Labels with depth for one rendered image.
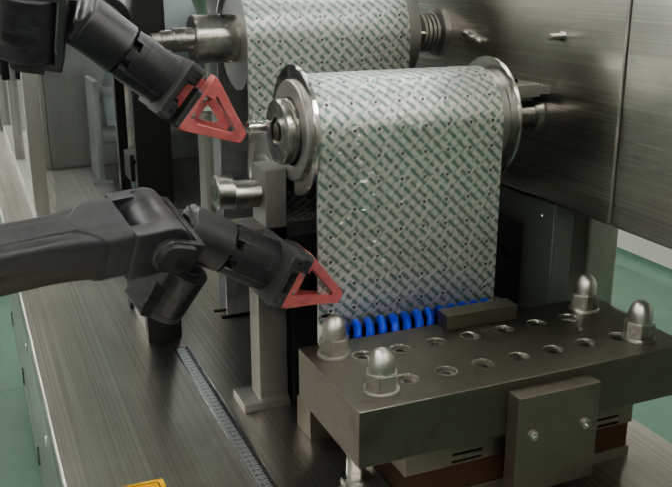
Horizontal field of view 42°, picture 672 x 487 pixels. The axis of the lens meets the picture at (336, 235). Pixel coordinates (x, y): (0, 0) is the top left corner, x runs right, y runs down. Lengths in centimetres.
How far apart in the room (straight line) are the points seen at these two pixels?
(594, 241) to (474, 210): 35
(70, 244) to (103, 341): 55
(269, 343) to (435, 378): 26
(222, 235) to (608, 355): 43
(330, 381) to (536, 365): 22
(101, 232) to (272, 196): 26
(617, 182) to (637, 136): 6
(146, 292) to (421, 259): 33
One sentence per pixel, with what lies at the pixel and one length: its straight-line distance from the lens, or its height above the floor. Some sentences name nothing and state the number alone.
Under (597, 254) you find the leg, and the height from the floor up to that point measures 101.
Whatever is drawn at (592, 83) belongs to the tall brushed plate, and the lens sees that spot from 107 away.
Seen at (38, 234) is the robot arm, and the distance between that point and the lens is 81.
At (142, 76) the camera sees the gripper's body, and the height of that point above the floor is 132.
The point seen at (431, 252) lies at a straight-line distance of 104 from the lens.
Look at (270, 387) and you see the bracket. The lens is 111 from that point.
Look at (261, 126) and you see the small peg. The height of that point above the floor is 125.
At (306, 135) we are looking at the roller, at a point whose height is 125.
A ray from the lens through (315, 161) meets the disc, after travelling 94.
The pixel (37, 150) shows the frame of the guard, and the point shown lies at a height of 106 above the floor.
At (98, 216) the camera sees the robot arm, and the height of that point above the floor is 121.
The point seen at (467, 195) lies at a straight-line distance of 105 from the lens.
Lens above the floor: 143
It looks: 17 degrees down
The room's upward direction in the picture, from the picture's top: straight up
